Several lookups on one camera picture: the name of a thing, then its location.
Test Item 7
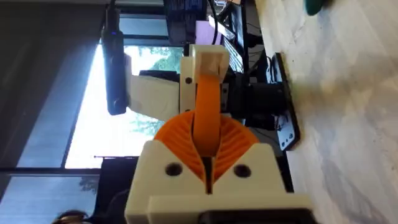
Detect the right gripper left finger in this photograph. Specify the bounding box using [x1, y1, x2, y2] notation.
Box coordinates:
[124, 109, 208, 224]

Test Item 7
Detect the finger of the left gripper with orange wedge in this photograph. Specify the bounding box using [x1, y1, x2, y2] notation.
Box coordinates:
[189, 44, 230, 157]

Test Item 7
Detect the bare white finger of the left gripper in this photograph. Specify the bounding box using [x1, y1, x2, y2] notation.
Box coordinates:
[179, 57, 198, 115]

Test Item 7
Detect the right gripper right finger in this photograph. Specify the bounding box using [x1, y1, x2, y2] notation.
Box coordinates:
[207, 112, 289, 197]

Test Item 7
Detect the purple box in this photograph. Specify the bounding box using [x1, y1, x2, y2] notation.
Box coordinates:
[195, 20, 224, 46]

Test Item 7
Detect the window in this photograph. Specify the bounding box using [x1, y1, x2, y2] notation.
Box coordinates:
[17, 43, 185, 171]

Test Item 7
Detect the black box with blue grille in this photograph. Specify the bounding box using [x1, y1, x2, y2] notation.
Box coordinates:
[163, 0, 208, 46]

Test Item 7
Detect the black monitor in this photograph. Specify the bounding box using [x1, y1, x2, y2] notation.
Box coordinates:
[229, 2, 247, 48]

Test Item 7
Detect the green disc with holes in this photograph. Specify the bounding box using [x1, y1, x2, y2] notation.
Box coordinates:
[305, 0, 329, 17]

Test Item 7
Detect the black bar camera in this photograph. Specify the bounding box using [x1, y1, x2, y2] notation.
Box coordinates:
[101, 7, 129, 116]

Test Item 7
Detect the black hanging cable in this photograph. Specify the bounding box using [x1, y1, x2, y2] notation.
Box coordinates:
[207, 0, 220, 45]

